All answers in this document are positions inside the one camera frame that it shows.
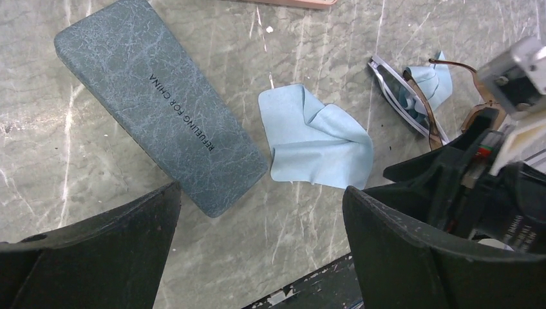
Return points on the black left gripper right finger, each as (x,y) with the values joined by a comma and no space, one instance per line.
(402,262)

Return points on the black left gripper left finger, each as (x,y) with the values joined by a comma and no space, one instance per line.
(112,260)

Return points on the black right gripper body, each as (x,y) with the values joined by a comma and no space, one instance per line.
(453,190)

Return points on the light blue cleaning cloth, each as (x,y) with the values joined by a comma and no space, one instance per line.
(314,142)

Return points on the pink glasses case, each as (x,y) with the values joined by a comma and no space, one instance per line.
(312,4)

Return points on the brown-framed sunglasses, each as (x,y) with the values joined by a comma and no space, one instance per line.
(468,99)

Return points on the white-framed sunglasses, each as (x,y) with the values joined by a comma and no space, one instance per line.
(407,99)

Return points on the grey-blue glasses case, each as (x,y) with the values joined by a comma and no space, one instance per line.
(128,59)

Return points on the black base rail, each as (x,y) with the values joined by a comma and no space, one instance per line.
(333,286)

